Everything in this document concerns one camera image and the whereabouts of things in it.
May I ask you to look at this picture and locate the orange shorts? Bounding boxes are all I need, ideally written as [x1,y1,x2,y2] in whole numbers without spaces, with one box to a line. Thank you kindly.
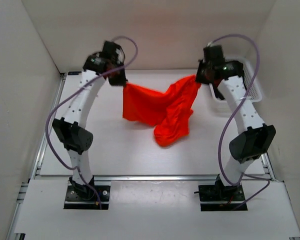
[122,74,201,148]

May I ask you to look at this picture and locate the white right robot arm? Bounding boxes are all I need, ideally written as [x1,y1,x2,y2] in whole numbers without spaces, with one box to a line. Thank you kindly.
[195,45,276,200]

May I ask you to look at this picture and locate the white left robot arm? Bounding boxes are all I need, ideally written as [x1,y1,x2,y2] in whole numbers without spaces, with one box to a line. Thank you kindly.
[52,41,128,201]

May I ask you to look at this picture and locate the black folded shorts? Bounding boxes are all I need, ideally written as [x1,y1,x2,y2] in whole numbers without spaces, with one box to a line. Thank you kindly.
[236,61,245,83]

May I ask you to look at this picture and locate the white plastic basket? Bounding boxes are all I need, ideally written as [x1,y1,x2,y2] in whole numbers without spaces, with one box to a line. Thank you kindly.
[208,55,262,117]

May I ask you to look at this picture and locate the black corner label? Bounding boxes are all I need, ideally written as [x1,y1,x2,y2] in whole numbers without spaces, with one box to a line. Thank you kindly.
[67,71,82,76]

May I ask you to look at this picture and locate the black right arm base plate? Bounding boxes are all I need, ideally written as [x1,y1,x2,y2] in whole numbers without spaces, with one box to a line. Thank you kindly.
[194,185,248,212]

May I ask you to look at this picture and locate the aluminium table edge rail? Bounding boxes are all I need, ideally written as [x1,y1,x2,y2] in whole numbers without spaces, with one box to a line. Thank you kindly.
[31,69,276,182]

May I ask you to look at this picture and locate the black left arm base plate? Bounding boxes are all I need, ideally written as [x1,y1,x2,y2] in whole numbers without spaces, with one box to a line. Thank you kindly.
[63,182,111,210]

